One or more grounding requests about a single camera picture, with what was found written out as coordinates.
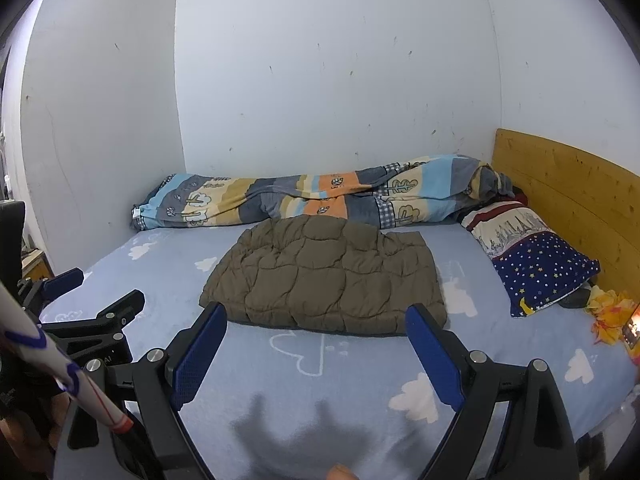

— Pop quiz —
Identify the white printed cable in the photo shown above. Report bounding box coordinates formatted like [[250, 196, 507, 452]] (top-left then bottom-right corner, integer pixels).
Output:
[[0, 280, 151, 480]]

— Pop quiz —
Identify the dark patterned cloth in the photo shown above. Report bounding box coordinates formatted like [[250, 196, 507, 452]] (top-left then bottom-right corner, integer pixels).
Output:
[[557, 285, 593, 309]]

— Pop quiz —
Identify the light blue bed sheet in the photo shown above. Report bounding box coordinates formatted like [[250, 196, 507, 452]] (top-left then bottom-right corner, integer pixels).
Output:
[[37, 220, 640, 480]]

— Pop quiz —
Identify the striped patterned fleece blanket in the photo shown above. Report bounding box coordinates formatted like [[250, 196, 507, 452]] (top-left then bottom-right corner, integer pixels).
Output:
[[131, 155, 516, 232]]

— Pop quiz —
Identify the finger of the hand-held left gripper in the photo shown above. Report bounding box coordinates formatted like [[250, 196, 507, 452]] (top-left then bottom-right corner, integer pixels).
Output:
[[42, 289, 147, 356], [17, 267, 85, 311]]

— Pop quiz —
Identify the black furniture piece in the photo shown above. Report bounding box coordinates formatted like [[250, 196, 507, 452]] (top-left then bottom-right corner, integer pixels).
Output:
[[0, 200, 27, 286]]

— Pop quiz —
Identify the yellow orange scarf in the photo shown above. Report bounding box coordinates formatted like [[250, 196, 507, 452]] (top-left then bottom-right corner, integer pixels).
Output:
[[585, 285, 640, 361]]

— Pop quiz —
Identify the wooden board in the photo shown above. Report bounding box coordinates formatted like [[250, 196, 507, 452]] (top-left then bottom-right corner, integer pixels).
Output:
[[22, 249, 55, 281]]

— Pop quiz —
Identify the black smartphone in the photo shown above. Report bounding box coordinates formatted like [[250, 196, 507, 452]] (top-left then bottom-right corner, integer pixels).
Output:
[[620, 302, 640, 346]]

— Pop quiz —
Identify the blue star print pillow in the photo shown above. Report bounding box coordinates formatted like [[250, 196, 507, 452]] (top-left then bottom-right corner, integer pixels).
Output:
[[457, 200, 601, 318]]

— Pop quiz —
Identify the wooden headboard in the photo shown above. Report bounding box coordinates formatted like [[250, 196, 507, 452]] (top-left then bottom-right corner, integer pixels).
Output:
[[491, 128, 640, 306]]

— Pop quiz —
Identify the olive padded jacket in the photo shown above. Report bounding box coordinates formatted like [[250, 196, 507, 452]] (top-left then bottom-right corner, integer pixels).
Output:
[[199, 215, 448, 337]]

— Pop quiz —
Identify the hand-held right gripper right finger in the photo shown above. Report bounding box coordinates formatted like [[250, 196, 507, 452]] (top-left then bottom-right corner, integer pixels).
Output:
[[405, 303, 581, 480]]

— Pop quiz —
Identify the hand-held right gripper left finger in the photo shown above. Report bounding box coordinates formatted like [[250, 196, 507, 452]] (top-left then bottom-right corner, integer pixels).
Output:
[[52, 301, 228, 480]]

